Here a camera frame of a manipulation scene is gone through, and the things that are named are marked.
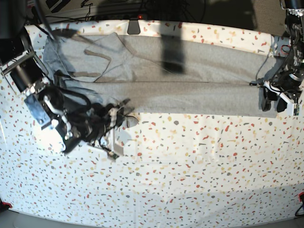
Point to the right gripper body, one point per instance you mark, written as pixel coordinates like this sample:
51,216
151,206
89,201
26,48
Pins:
102,123

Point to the red clamp left corner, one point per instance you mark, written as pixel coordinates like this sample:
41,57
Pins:
4,206

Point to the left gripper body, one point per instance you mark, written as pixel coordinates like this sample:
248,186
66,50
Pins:
287,87

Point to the red clamp corner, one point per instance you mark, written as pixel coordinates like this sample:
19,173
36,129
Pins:
4,206
300,211

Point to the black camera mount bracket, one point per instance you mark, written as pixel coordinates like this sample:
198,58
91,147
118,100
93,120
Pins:
133,28

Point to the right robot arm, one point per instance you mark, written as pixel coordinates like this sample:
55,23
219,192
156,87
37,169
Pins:
70,114

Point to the red clamp right corner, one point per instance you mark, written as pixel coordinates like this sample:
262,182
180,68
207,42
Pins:
300,211

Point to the grey T-shirt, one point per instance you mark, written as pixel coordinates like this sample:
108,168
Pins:
160,75

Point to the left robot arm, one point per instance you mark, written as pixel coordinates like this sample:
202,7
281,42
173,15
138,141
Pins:
294,25

